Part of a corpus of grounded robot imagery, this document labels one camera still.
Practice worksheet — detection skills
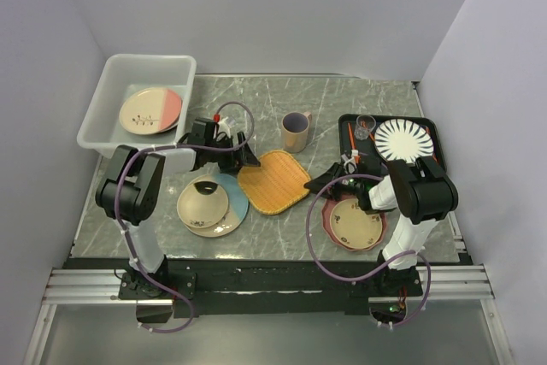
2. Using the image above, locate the small beige black-stroke plate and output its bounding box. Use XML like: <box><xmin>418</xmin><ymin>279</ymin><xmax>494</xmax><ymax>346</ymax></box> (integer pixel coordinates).
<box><xmin>176</xmin><ymin>174</ymin><xmax>229</xmax><ymax>228</ymax></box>

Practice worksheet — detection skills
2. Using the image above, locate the white grey rimmed plate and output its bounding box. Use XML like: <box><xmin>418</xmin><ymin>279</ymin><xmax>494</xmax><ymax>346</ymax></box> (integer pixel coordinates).
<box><xmin>162</xmin><ymin>122</ymin><xmax>179</xmax><ymax>134</ymax></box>

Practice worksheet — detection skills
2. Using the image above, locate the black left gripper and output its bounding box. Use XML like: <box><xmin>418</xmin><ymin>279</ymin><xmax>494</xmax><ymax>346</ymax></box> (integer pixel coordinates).
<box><xmin>206</xmin><ymin>132</ymin><xmax>261</xmax><ymax>174</ymax></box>

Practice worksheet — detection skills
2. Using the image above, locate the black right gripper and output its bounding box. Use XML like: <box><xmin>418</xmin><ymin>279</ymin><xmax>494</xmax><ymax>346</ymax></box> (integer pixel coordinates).
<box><xmin>305</xmin><ymin>162</ymin><xmax>365</xmax><ymax>201</ymax></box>

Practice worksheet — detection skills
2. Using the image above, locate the pink beige mug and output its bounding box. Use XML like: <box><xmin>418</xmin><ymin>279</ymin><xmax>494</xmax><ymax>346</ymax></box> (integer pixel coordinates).
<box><xmin>281</xmin><ymin>112</ymin><xmax>312</xmax><ymax>154</ymax></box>

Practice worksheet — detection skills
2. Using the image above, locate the beige blue large plate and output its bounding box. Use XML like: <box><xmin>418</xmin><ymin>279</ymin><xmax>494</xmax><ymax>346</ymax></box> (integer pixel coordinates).
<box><xmin>185</xmin><ymin>174</ymin><xmax>250</xmax><ymax>238</ymax></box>

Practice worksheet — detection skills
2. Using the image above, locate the beige flower plate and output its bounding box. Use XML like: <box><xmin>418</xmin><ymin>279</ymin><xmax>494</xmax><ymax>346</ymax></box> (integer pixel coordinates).
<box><xmin>330</xmin><ymin>199</ymin><xmax>384</xmax><ymax>250</ymax></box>

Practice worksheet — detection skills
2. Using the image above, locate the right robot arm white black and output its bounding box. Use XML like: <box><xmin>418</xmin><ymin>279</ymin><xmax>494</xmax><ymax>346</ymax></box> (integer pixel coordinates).
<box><xmin>308</xmin><ymin>156</ymin><xmax>459</xmax><ymax>295</ymax></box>

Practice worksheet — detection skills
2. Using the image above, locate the translucent white plastic bin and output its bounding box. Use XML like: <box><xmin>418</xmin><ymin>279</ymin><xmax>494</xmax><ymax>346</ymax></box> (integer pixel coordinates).
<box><xmin>77</xmin><ymin>54</ymin><xmax>197</xmax><ymax>158</ymax></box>

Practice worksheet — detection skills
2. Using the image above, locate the wooden bamboo tray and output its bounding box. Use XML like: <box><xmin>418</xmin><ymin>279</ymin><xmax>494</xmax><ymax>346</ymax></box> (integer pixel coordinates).
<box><xmin>237</xmin><ymin>150</ymin><xmax>311</xmax><ymax>215</ymax></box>

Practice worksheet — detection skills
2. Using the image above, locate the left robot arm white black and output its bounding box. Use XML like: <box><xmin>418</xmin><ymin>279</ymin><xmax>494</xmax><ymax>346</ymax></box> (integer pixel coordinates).
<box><xmin>95</xmin><ymin>115</ymin><xmax>260</xmax><ymax>298</ymax></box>

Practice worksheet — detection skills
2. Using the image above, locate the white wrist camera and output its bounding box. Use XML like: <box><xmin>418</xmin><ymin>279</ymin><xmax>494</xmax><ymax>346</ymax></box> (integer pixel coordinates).
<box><xmin>213</xmin><ymin>114</ymin><xmax>236</xmax><ymax>134</ymax></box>
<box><xmin>341</xmin><ymin>150</ymin><xmax>360</xmax><ymax>174</ymax></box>

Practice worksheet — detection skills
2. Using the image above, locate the black serving tray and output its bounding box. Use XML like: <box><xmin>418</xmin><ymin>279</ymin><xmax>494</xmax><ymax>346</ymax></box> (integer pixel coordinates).
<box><xmin>338</xmin><ymin>114</ymin><xmax>447</xmax><ymax>169</ymax></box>

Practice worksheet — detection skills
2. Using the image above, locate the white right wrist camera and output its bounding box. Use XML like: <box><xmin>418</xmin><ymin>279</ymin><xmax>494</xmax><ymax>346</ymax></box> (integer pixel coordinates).
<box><xmin>341</xmin><ymin>150</ymin><xmax>360</xmax><ymax>174</ymax></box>

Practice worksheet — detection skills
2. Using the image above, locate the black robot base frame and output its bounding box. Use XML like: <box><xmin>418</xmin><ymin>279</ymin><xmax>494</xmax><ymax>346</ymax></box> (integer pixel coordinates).
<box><xmin>118</xmin><ymin>260</ymin><xmax>431</xmax><ymax>324</ymax></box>

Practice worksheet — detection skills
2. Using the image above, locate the small clear glass cup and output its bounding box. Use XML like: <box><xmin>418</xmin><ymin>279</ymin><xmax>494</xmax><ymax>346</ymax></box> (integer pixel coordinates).
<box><xmin>354</xmin><ymin>115</ymin><xmax>376</xmax><ymax>140</ymax></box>

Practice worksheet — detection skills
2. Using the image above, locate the pink scalloped plate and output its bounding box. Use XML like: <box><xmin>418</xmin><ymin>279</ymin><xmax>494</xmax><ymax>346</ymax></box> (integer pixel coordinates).
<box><xmin>321</xmin><ymin>197</ymin><xmax>387</xmax><ymax>251</ymax></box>

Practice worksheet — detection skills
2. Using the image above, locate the white blue striped plate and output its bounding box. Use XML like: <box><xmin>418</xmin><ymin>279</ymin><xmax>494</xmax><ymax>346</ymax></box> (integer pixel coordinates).
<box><xmin>373</xmin><ymin>118</ymin><xmax>434</xmax><ymax>164</ymax></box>

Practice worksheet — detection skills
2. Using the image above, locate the beige pink branch plate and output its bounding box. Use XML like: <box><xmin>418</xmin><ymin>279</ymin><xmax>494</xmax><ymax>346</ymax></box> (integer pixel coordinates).
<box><xmin>119</xmin><ymin>87</ymin><xmax>183</xmax><ymax>135</ymax></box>

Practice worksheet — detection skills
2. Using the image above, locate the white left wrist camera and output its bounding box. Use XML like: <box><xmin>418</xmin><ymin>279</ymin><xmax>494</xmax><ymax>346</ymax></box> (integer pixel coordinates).
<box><xmin>213</xmin><ymin>114</ymin><xmax>236</xmax><ymax>134</ymax></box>

